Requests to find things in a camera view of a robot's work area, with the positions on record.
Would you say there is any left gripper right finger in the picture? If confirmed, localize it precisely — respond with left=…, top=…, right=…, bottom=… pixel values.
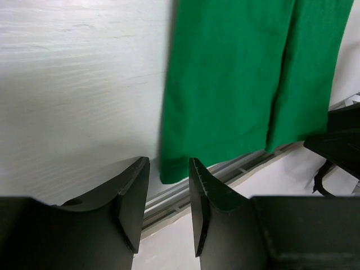
left=188, top=157, right=360, bottom=270

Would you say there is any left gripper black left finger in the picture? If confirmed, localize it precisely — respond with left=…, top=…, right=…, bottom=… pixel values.
left=1, top=157, right=150, bottom=269

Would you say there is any green t shirt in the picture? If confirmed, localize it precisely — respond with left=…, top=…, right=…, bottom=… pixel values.
left=160, top=1, right=353, bottom=185

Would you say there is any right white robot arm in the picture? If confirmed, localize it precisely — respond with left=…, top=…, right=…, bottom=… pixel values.
left=304, top=103, right=359, bottom=197

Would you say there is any aluminium rail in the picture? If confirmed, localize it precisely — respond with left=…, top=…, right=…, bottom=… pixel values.
left=140, top=92, right=360, bottom=232

